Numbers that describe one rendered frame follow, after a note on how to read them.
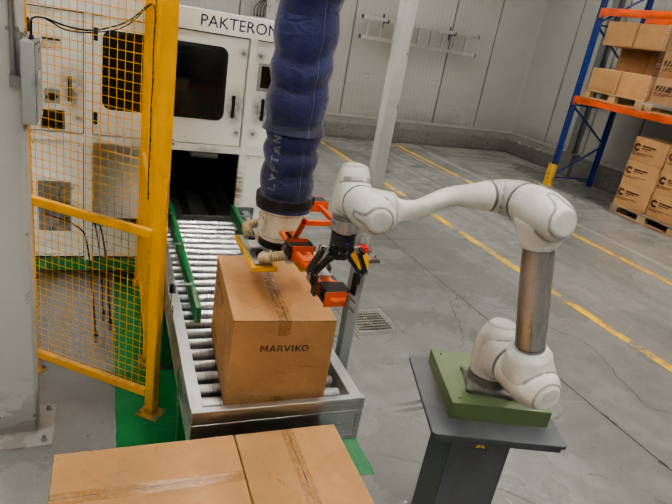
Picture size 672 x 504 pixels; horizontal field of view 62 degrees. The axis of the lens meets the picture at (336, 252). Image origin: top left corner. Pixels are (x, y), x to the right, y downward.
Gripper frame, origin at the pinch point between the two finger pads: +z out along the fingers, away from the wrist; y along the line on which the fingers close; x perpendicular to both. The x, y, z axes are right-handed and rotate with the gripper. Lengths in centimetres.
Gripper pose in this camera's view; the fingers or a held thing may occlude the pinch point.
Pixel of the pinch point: (333, 291)
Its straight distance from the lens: 178.6
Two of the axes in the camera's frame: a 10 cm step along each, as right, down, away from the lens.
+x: 3.4, 4.0, -8.5
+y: -9.3, -0.1, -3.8
